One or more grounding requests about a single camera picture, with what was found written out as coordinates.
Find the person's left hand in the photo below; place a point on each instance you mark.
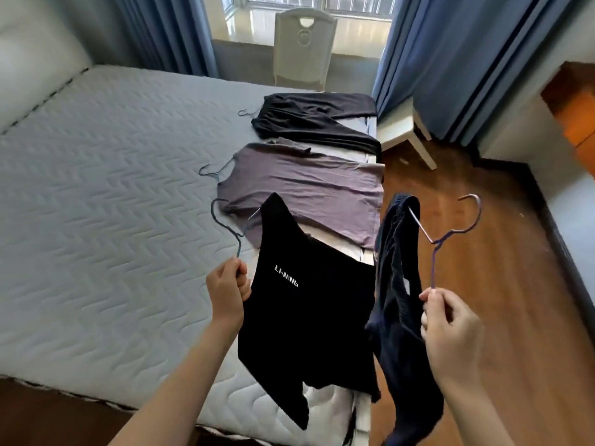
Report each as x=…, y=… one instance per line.
x=228, y=297

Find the person's right hand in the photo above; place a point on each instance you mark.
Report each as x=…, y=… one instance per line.
x=455, y=339

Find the black Li-Ning t-shirt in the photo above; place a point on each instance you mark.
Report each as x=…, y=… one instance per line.
x=302, y=329

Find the bed with white quilted mattress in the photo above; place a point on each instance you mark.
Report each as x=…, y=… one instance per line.
x=116, y=227

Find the grey-brown t-shirt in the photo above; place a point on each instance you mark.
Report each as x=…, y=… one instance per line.
x=316, y=195

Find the black long pants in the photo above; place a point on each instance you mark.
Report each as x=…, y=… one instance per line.
x=316, y=116

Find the person's left forearm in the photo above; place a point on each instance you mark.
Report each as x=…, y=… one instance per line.
x=186, y=390

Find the white stool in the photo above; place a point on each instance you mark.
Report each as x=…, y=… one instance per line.
x=400, y=125

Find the blue curtain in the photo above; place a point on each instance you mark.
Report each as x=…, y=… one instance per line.
x=167, y=32
x=455, y=64

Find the white window sill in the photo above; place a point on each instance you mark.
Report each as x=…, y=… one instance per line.
x=358, y=34

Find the white padded headboard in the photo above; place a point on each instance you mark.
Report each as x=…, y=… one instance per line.
x=37, y=55

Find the orange wooden wall shelf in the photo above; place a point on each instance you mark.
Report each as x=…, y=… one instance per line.
x=572, y=116

